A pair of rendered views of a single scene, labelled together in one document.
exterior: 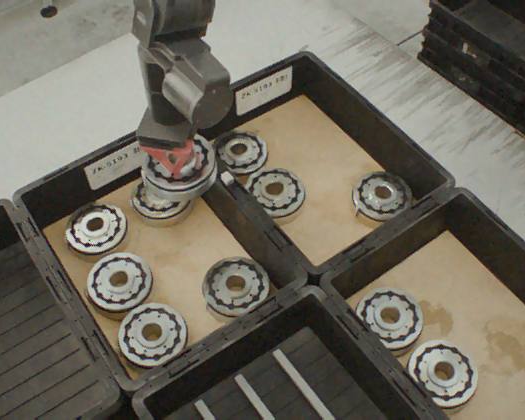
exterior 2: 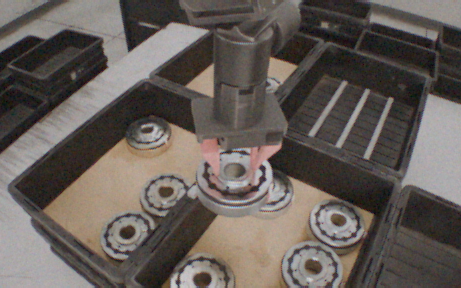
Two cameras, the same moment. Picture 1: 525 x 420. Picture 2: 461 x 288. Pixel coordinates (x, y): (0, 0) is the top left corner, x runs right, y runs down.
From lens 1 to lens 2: 87 cm
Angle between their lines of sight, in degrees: 66
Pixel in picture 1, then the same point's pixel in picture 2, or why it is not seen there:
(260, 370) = not seen: hidden behind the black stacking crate
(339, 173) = (125, 169)
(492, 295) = (200, 84)
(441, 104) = (14, 163)
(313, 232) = (189, 170)
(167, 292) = (290, 242)
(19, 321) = not seen: outside the picture
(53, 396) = (414, 273)
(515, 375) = not seen: hidden behind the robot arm
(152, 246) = (255, 274)
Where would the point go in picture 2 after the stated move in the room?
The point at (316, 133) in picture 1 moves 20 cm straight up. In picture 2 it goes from (84, 195) to (51, 121)
